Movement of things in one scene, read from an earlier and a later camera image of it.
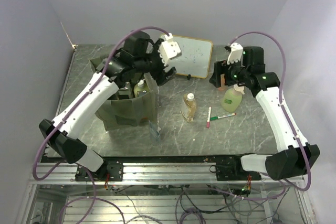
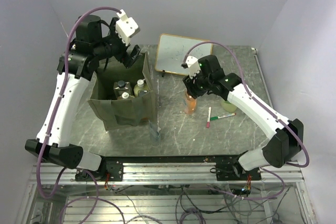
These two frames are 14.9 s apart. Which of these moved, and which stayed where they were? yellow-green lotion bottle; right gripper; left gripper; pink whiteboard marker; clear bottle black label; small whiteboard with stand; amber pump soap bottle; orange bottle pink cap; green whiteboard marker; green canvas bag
Moved: amber pump soap bottle; right gripper; left gripper; orange bottle pink cap
Stayed: yellow-green lotion bottle; green canvas bag; pink whiteboard marker; green whiteboard marker; small whiteboard with stand; clear bottle black label
